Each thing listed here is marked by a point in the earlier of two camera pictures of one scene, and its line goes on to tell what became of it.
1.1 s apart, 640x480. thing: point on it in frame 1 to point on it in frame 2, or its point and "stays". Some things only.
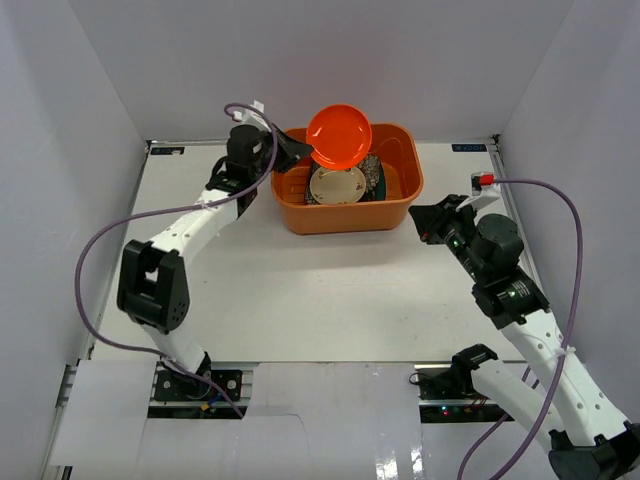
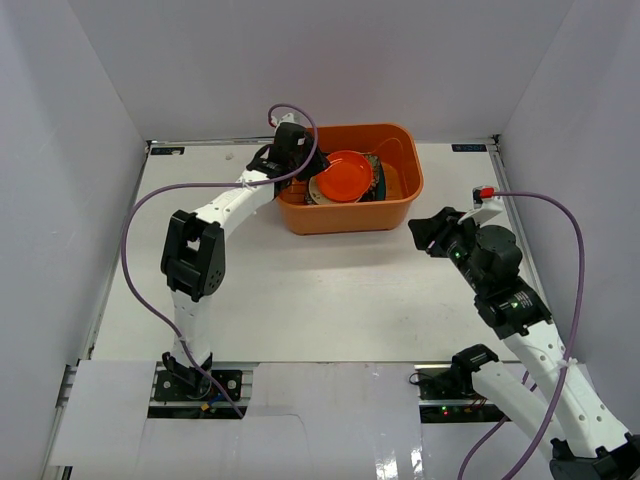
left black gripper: [285, 151] to [314, 160]
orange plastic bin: [400, 148] stays
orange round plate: [340, 135] to [347, 177]
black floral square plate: [371, 168] stays
